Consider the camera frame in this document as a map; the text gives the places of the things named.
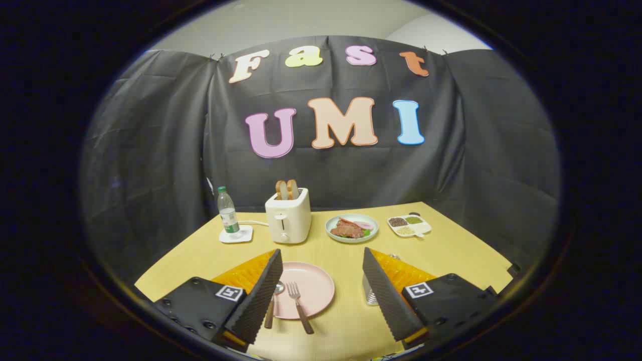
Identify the clear plastic water bottle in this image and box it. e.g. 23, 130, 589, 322
217, 186, 240, 235

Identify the white toaster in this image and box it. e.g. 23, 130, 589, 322
265, 188, 312, 245

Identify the clear glass cutlery holder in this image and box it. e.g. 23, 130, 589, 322
362, 273, 380, 306

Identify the pale green food plate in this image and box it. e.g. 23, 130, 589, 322
325, 214, 379, 244

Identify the wooden-handled metal fork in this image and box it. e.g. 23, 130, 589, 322
286, 281, 315, 335

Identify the white divided condiment tray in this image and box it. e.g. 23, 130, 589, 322
387, 213, 432, 238

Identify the brown steak piece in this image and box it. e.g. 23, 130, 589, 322
330, 219, 365, 239

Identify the black backdrop cloth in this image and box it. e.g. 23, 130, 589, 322
80, 35, 561, 286

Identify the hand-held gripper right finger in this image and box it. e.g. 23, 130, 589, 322
362, 247, 498, 350

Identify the wooden-handled metal spoon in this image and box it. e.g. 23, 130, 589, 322
264, 282, 285, 329

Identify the pink round plate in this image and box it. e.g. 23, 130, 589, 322
273, 261, 336, 320

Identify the white square coaster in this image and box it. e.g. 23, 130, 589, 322
219, 225, 254, 244

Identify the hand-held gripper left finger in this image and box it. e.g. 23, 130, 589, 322
152, 248, 284, 353

